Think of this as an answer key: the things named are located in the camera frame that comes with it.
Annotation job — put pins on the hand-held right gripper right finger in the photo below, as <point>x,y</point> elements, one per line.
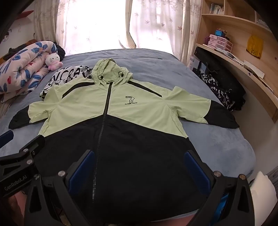
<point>196,172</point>

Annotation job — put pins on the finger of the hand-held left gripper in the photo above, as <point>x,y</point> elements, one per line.
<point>32,147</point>
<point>6,139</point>

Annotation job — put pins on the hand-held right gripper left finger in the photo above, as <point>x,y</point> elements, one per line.
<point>81,173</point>

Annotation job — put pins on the green and black hooded jacket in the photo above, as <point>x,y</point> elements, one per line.
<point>130,104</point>

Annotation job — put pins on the person's left forearm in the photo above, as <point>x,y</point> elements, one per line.
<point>16,206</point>

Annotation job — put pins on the white pillow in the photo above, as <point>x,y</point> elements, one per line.
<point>260,191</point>

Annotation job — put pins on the floral quilt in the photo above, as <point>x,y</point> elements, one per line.
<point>21,69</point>

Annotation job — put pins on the black and white printed garment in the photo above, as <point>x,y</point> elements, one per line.
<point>56,76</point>

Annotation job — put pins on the black and white patterned cloth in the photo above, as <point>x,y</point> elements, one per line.
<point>215,89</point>

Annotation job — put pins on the pink and white plush cat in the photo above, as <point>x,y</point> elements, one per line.
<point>53,59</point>

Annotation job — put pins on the black clothing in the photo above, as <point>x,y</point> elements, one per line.
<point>60,51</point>

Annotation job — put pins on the blue bed sheet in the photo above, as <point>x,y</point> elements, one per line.
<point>162,69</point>

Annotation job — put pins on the white cardboard box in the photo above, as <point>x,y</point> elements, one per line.
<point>192,64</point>

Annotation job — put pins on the black bag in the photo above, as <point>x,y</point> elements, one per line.
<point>217,63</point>

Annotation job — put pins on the stack of papers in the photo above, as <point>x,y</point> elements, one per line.
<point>254,69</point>

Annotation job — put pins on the sheer floral curtain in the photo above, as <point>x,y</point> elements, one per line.
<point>165,26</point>
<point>86,26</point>

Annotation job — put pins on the yellow cloth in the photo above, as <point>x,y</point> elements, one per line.
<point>255,46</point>

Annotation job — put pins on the small blue box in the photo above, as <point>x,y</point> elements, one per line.
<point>219,33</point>

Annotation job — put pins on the wooden shelf unit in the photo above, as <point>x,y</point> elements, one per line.
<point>236,30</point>

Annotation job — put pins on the row of books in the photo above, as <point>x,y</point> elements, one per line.
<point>216,9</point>

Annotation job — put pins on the cartoon face wall sticker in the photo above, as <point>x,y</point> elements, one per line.
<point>6,35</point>

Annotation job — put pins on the red wall sticker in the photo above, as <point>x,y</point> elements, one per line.
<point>23,15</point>

